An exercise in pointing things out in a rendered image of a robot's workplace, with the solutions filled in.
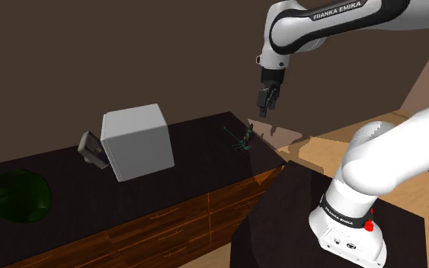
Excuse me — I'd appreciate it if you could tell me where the white cube box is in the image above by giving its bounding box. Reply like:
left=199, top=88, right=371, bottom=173
left=100, top=103, right=176, bottom=183

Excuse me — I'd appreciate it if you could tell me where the dark green glass bowl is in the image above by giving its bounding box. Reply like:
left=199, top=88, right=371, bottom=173
left=0, top=169, right=53, bottom=225

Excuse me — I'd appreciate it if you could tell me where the small grey tablet device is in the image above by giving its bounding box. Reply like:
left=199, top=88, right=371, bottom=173
left=77, top=130, right=110, bottom=170

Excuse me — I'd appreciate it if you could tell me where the thin green plant sprig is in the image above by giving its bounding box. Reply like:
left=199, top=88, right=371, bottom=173
left=223, top=123, right=255, bottom=156

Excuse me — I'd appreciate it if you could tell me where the dark robot stand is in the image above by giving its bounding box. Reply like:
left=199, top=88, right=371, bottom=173
left=229, top=160, right=429, bottom=268

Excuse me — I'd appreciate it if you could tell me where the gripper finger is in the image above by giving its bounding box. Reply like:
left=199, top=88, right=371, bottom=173
left=267, top=85, right=282, bottom=111
left=257, top=87, right=271, bottom=119

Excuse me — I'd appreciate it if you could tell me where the wooden chest of drawers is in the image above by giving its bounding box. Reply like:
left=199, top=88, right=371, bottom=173
left=0, top=111, right=288, bottom=268

